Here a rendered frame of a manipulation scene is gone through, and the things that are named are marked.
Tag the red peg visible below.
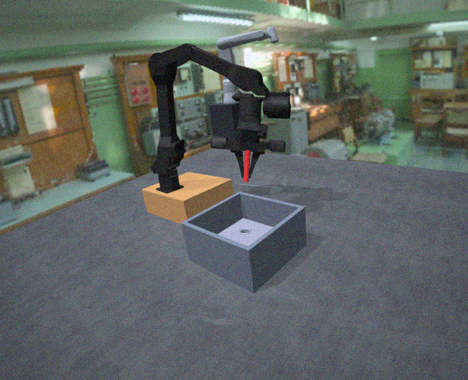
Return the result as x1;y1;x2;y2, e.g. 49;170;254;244
243;150;250;182

